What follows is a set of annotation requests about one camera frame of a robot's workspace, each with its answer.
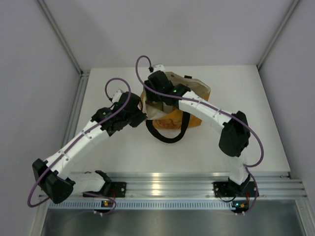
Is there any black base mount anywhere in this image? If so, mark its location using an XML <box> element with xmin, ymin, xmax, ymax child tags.
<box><xmin>213</xmin><ymin>181</ymin><xmax>237</xmax><ymax>198</ymax></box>
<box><xmin>83</xmin><ymin>182</ymin><xmax>127</xmax><ymax>198</ymax></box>

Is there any tan canvas tote bag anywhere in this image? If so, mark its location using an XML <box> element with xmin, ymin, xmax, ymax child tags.
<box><xmin>141</xmin><ymin>72</ymin><xmax>211</xmax><ymax>144</ymax></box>

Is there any left aluminium frame post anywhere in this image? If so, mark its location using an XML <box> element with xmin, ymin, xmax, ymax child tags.
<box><xmin>35</xmin><ymin>0</ymin><xmax>83</xmax><ymax>76</ymax></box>

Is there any aluminium frame post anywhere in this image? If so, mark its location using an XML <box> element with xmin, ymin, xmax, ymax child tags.
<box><xmin>35</xmin><ymin>0</ymin><xmax>83</xmax><ymax>76</ymax></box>
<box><xmin>256</xmin><ymin>0</ymin><xmax>302</xmax><ymax>71</ymax></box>

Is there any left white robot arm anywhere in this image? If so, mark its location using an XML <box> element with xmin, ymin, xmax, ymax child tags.
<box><xmin>32</xmin><ymin>90</ymin><xmax>147</xmax><ymax>204</ymax></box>

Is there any aluminium mounting rail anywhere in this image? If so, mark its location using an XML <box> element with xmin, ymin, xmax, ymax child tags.
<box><xmin>107</xmin><ymin>173</ymin><xmax>307</xmax><ymax>199</ymax></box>

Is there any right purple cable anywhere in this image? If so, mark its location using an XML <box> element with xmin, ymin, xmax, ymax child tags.
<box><xmin>135</xmin><ymin>56</ymin><xmax>264</xmax><ymax>217</ymax></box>

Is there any purple cable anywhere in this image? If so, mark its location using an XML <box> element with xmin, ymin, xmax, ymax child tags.
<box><xmin>135</xmin><ymin>56</ymin><xmax>264</xmax><ymax>217</ymax></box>
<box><xmin>27</xmin><ymin>78</ymin><xmax>132</xmax><ymax>217</ymax></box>

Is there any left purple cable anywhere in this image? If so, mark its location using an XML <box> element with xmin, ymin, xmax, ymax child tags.
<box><xmin>27</xmin><ymin>78</ymin><xmax>132</xmax><ymax>217</ymax></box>

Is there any grey slotted cable duct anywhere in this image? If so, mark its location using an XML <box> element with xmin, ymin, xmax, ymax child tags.
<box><xmin>49</xmin><ymin>199</ymin><xmax>246</xmax><ymax>210</ymax></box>

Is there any green pump bottle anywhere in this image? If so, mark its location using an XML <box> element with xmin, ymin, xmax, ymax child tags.
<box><xmin>153</xmin><ymin>102</ymin><xmax>163</xmax><ymax>111</ymax></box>

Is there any right aluminium frame post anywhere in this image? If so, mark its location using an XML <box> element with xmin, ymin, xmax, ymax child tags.
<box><xmin>256</xmin><ymin>0</ymin><xmax>302</xmax><ymax>71</ymax></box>

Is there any white bottle black cap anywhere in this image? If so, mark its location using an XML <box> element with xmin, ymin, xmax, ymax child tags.
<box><xmin>163</xmin><ymin>104</ymin><xmax>174</xmax><ymax>114</ymax></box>

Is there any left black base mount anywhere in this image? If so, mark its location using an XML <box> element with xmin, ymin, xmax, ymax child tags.
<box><xmin>83</xmin><ymin>182</ymin><xmax>127</xmax><ymax>198</ymax></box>

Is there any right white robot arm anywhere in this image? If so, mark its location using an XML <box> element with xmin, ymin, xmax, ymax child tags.
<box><xmin>144</xmin><ymin>70</ymin><xmax>251</xmax><ymax>195</ymax></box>

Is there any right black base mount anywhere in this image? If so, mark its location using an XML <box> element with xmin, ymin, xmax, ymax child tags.
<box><xmin>213</xmin><ymin>181</ymin><xmax>237</xmax><ymax>198</ymax></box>

